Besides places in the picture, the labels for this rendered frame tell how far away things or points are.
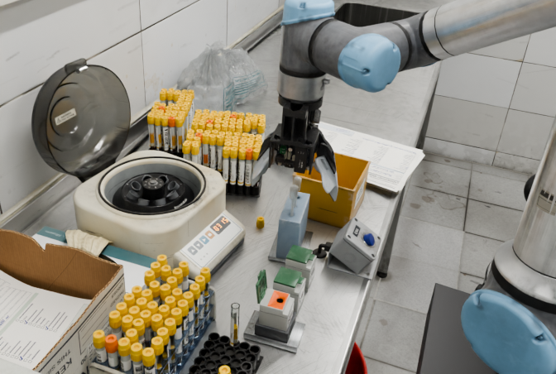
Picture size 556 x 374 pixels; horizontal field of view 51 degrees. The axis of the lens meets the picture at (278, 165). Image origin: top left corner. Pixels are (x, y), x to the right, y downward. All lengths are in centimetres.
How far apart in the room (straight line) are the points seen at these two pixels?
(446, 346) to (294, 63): 47
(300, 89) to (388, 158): 62
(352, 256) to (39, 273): 54
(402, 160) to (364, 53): 72
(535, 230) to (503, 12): 28
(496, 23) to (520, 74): 244
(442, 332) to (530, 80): 242
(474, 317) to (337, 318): 35
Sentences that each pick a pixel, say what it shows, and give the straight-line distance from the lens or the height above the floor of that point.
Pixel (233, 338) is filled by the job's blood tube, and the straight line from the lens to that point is 93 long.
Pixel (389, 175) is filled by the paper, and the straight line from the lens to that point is 140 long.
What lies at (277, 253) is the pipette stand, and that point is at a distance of 111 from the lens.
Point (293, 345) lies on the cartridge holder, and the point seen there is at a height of 89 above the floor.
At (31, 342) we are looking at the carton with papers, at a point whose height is 94.
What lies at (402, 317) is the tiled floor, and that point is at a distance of 233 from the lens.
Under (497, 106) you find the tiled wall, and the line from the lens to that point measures 331.
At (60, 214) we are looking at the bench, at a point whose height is 87.
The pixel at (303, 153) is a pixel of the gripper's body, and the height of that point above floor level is 115.
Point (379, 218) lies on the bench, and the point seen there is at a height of 87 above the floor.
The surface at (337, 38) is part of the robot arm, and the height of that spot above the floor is 135.
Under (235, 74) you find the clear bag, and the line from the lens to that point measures 169.
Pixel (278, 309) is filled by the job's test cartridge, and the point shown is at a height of 95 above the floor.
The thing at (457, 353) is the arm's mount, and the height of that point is 95.
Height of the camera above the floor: 160
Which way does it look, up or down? 31 degrees down
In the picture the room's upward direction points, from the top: 4 degrees clockwise
